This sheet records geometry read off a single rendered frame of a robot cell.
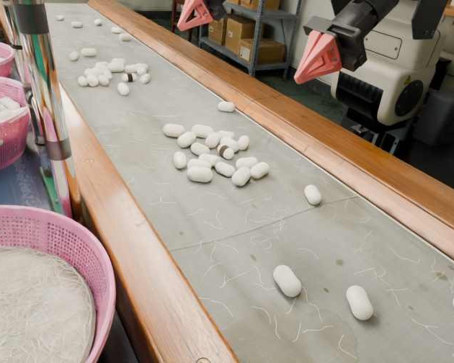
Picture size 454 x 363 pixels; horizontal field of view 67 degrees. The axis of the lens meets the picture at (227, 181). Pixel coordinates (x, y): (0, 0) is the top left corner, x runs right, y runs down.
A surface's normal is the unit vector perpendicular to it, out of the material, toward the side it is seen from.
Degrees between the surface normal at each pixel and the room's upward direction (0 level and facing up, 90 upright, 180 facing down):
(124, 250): 0
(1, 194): 0
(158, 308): 0
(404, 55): 98
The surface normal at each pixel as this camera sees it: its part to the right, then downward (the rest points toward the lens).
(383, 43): -0.87, 0.32
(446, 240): -0.52, -0.40
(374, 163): 0.10, -0.82
